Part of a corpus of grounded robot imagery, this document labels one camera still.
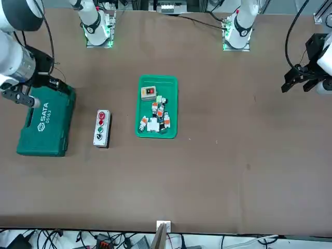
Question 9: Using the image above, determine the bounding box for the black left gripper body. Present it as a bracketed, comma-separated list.
[305, 33, 329, 66]

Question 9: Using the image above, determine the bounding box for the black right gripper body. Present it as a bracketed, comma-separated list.
[24, 45, 57, 89]

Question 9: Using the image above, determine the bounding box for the white button box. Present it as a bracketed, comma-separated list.
[92, 109, 112, 149]

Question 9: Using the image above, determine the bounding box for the green plastic tool case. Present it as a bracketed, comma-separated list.
[16, 85, 77, 158]

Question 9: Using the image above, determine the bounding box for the green plastic tray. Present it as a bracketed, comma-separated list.
[134, 74, 179, 140]

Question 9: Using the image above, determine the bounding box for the black power adapter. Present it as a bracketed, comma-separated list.
[5, 233, 32, 249]

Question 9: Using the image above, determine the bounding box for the red black device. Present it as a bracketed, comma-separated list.
[94, 234, 113, 248]

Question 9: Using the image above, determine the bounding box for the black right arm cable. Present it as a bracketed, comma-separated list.
[12, 9, 67, 87]

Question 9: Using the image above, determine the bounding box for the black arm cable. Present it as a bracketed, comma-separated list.
[12, 9, 67, 87]
[284, 0, 311, 76]

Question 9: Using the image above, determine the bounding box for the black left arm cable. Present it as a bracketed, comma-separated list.
[284, 0, 311, 76]

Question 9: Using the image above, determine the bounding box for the aluminium profile rail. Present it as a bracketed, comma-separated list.
[313, 5, 332, 25]

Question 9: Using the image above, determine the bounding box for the grey switch box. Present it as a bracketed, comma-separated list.
[140, 85, 158, 101]

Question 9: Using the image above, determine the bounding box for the black cable across table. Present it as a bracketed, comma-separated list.
[176, 13, 227, 30]

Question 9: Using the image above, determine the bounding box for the upright mounting post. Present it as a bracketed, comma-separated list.
[150, 223, 168, 249]

